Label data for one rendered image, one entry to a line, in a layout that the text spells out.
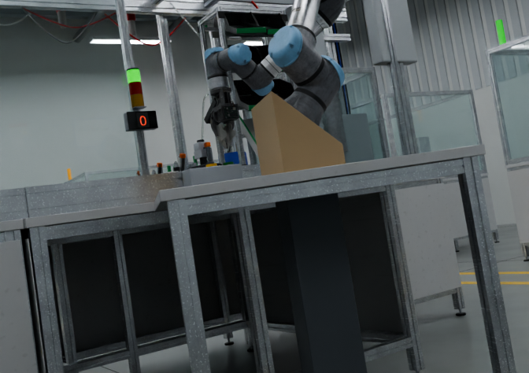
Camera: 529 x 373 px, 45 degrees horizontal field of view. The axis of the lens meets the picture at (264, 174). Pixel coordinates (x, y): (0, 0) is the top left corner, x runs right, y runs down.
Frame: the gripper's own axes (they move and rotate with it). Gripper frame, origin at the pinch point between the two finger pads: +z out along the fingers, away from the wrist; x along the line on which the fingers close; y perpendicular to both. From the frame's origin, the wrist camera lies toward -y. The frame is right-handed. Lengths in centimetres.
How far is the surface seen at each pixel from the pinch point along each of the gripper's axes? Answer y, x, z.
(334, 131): -79, 116, -15
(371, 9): -76, 158, -87
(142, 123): -30.5, -17.8, -15.4
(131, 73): -31, -19, -36
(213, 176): 3.7, -8.7, 11.1
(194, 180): 3.7, -16.5, 11.8
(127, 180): -3.3, -37.7, 8.7
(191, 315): 53, -47, 50
